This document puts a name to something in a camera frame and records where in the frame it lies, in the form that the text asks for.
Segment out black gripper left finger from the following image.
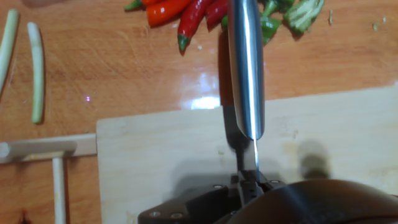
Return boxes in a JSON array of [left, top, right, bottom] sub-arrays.
[[138, 174, 260, 224]]

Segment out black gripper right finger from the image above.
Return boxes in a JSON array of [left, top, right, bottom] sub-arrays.
[[259, 179, 285, 192]]

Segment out steel handled kitchen knife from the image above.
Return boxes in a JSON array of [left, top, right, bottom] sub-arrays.
[[226, 0, 266, 184]]

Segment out red chili pepper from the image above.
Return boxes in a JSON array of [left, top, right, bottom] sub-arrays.
[[177, 0, 215, 53], [204, 0, 230, 32], [123, 0, 162, 12], [146, 0, 193, 28]]

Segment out wooden cutting board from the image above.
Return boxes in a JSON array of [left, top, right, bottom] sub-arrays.
[[95, 83, 398, 224]]

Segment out wooden peg dish rack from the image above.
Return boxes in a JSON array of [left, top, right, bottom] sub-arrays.
[[0, 133, 98, 224]]

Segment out split open green pepper piece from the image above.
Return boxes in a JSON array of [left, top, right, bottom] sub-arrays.
[[283, 0, 326, 35]]

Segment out green pepper piece with stem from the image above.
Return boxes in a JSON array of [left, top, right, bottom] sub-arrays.
[[262, 0, 296, 18]]

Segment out pale green scallion piece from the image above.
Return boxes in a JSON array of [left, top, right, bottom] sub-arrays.
[[26, 21, 45, 124], [0, 8, 20, 94]]

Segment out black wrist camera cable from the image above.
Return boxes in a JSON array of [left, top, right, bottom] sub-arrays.
[[214, 179, 398, 224]]

